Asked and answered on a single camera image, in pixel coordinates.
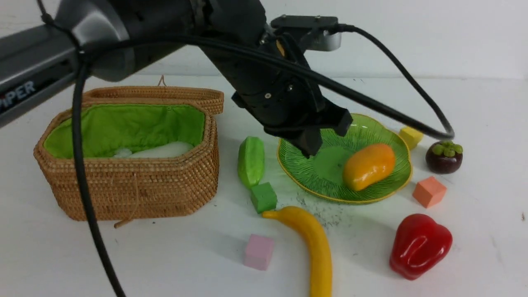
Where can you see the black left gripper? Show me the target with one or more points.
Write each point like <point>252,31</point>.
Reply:
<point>286,105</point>

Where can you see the orange yellow mango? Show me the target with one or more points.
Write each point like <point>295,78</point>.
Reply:
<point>368,166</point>

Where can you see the yellow banana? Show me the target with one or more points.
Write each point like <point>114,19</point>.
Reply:
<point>314,236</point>

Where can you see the dark purple mangosteen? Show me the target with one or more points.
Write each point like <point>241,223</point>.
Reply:
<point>444,157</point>

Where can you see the red bell pepper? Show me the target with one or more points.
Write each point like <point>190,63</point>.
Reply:
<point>420,243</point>

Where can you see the white radish with green leaves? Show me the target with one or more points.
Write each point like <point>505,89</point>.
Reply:
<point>170,150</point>

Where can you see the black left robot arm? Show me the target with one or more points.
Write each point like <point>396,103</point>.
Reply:
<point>121,37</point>

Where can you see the green glass leaf plate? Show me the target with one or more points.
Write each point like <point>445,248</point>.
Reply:
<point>321,175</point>

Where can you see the yellow foam cube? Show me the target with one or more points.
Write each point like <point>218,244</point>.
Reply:
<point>411,137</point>

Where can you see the green foam cube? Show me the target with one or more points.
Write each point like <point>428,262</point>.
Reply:
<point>263,197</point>

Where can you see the woven wicker basket lid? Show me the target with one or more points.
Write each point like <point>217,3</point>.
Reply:
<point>211,101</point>

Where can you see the orange foam cube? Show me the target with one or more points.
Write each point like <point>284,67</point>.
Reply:
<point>429,192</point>

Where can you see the pink foam cube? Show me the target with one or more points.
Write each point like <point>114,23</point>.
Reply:
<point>258,252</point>

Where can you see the woven wicker basket green lining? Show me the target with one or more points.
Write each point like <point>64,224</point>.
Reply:
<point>128,189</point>

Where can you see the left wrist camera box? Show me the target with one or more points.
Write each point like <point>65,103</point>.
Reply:
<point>310,32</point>

